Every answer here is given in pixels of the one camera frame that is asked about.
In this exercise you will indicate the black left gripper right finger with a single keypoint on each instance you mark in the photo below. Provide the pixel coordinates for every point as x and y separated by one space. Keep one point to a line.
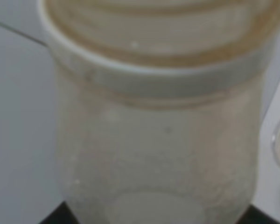
255 216

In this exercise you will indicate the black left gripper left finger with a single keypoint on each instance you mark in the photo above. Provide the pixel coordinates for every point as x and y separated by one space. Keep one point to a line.
61 215

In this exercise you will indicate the clear plastic drink bottle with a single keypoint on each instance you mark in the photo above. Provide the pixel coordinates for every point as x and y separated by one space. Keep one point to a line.
158 106

